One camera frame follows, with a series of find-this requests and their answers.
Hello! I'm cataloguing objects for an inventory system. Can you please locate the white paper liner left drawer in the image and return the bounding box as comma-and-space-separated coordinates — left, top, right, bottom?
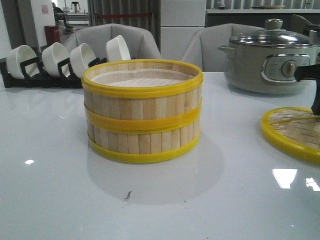
91, 68, 194, 88

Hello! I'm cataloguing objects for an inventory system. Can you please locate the bamboo steamer lid yellow rim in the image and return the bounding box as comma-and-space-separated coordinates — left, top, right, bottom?
260, 106, 320, 165

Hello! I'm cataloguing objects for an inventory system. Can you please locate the bamboo steamer drawer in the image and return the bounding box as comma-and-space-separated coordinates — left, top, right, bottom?
81, 59, 203, 133
87, 117, 201, 164

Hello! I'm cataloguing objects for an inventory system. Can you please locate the grey chair left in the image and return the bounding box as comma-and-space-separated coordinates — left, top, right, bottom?
63, 23, 161, 62

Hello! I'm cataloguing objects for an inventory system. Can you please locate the glass pot lid grey knob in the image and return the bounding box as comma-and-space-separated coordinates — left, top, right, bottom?
229, 18, 317, 48

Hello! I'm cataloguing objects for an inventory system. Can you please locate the grey chair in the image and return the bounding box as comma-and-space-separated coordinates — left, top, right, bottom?
181, 23, 259, 72
63, 23, 161, 62

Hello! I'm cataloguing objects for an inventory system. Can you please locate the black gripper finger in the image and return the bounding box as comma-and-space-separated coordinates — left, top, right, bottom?
294, 64, 320, 115

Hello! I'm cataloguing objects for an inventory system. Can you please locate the grey electric cooking pot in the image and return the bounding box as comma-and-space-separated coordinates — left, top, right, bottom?
217, 43, 320, 95

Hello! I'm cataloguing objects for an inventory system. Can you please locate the black bowl rack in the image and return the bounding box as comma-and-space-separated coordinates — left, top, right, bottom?
0, 56, 108, 89

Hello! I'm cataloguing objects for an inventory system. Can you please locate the white cabinet background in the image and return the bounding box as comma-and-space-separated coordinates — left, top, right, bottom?
160, 0, 207, 60

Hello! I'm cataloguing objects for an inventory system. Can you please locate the white bowl far left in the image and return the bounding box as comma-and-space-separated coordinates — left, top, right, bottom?
6, 45, 37, 79

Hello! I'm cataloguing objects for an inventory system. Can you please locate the white bowl right upright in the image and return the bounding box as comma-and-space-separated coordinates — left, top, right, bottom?
106, 35, 131, 62

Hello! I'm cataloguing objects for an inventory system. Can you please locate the red fire extinguisher box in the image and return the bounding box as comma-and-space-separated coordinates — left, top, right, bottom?
44, 25, 61, 47

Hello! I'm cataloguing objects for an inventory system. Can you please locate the grey chair right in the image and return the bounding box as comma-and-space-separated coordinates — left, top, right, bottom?
181, 23, 259, 72

